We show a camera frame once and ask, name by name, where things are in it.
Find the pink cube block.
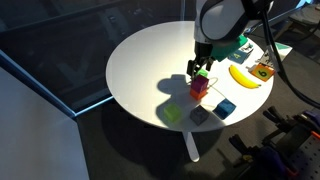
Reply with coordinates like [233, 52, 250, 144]
[190, 74, 210, 94]

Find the yellow banana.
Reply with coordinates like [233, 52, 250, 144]
[228, 64, 262, 90]

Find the dark chair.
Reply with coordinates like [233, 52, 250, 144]
[276, 3, 320, 43]

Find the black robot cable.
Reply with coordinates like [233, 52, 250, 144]
[259, 0, 320, 109]

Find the blue lit frame rail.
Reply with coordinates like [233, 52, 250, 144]
[0, 49, 115, 118]

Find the grey cube block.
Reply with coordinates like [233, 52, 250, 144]
[189, 104, 210, 126]

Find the orange number six card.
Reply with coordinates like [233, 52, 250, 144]
[249, 63, 277, 83]

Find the black blue bar clamp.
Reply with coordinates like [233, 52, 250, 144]
[263, 105, 320, 139]
[229, 133, 300, 177]

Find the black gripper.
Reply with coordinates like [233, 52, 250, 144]
[186, 40, 215, 80]

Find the blue cube block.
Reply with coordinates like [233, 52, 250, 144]
[214, 98, 237, 120]

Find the small animal picture card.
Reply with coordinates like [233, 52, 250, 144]
[241, 43, 254, 54]

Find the green cube block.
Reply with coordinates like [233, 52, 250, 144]
[196, 68, 209, 78]

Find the white table leg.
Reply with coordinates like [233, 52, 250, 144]
[182, 130, 201, 163]

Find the lime yellow cube block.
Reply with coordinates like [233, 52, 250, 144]
[163, 102, 183, 123]

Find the black perforated board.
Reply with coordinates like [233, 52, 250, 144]
[286, 134, 320, 180]

